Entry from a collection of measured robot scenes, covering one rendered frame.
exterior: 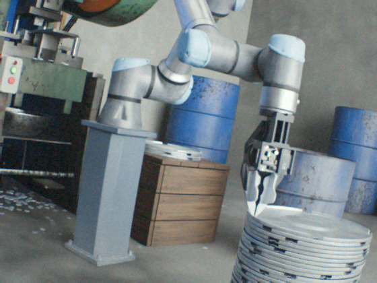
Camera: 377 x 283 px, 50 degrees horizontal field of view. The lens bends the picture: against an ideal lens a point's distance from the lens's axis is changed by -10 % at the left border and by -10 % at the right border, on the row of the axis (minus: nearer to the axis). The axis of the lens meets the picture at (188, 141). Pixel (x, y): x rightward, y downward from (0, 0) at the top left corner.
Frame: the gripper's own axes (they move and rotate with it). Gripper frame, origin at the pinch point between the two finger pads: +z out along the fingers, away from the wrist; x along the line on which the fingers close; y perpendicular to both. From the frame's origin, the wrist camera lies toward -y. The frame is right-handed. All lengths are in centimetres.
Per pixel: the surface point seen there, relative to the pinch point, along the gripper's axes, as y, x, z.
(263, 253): 8.0, 1.2, 7.0
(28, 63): -93, -72, -26
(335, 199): -63, 54, 4
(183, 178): -87, -1, 8
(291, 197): -66, 36, 6
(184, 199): -89, 1, 16
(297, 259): 13.3, 6.3, 6.3
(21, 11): -112, -86, -51
